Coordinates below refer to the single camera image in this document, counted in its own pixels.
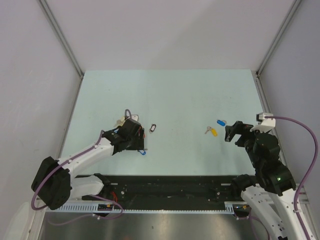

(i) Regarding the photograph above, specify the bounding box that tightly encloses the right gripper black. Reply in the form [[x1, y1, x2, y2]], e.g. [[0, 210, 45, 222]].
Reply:
[[224, 120, 265, 168]]

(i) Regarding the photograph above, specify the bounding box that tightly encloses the black key tag with key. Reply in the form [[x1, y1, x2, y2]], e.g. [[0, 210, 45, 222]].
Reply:
[[149, 123, 157, 133]]

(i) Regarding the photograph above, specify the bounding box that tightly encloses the keyring with chain and tags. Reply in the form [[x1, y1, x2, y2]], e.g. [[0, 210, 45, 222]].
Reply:
[[138, 149, 148, 156]]

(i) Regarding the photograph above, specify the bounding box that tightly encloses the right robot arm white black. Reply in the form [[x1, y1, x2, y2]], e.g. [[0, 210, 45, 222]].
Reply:
[[224, 113, 317, 240]]

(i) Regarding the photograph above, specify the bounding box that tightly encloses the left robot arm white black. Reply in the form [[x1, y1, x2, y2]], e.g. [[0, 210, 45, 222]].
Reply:
[[31, 118, 145, 210]]

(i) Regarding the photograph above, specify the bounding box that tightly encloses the blue key tag with key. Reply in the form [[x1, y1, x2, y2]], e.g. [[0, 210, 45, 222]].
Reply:
[[216, 119, 227, 127]]

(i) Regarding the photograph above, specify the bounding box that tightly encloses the yellow key tag with key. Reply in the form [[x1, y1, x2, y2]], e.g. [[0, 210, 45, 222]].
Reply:
[[205, 126, 218, 137]]

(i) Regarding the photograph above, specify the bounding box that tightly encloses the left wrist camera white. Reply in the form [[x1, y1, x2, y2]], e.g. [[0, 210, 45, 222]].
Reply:
[[117, 114, 139, 126]]

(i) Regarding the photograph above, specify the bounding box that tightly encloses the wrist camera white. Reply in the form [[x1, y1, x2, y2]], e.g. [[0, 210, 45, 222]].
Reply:
[[117, 114, 139, 126], [250, 112, 276, 133]]

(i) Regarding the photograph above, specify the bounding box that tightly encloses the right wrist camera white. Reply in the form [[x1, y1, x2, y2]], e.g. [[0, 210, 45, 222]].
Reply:
[[250, 112, 276, 133]]

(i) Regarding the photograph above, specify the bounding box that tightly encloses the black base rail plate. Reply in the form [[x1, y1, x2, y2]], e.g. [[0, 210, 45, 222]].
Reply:
[[72, 173, 261, 211]]

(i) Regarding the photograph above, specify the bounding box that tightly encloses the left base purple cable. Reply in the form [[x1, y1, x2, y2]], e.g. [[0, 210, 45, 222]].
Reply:
[[47, 194, 125, 226]]

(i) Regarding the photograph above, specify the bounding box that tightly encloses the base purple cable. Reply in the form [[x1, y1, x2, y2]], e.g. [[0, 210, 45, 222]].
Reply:
[[47, 194, 125, 226], [234, 204, 271, 240]]

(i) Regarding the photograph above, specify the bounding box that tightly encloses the white slotted cable duct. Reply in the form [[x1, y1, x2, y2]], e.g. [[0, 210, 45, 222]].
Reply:
[[55, 202, 249, 215]]

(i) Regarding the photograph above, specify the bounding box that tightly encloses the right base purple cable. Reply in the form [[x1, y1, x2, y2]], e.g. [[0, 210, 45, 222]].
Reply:
[[234, 204, 271, 240]]

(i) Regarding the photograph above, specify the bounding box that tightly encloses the left aluminium frame post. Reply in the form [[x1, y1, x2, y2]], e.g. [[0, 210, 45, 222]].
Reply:
[[36, 0, 84, 80]]

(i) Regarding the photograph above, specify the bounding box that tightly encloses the aluminium frame post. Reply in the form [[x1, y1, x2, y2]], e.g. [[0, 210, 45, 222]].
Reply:
[[255, 0, 304, 78], [36, 0, 84, 80]]

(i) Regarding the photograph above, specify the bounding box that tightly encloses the right aluminium frame post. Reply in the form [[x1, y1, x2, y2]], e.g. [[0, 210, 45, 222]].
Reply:
[[255, 0, 304, 78]]

